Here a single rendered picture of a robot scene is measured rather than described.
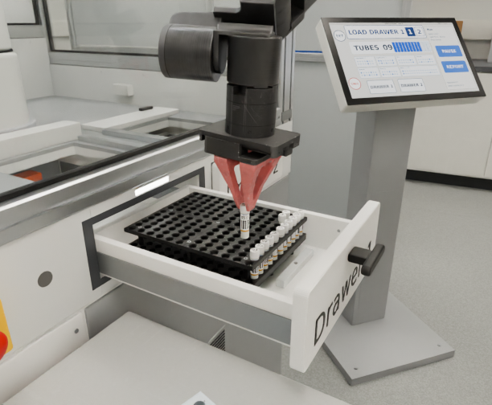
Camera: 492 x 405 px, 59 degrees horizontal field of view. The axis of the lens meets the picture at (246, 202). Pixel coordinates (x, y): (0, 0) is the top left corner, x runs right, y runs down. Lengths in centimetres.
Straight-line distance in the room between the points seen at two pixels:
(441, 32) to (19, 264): 147
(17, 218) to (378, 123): 121
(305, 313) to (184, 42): 31
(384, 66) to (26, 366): 123
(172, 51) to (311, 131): 193
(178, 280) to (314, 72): 186
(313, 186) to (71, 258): 194
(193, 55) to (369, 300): 151
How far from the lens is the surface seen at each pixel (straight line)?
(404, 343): 187
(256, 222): 67
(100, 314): 73
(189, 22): 51
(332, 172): 241
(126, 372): 63
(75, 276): 66
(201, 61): 48
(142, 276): 63
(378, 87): 141
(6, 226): 58
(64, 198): 61
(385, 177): 162
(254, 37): 46
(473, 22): 417
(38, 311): 65
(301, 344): 50
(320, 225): 72
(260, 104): 47
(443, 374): 184
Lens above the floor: 119
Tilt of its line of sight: 23 degrees down
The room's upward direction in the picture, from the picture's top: straight up
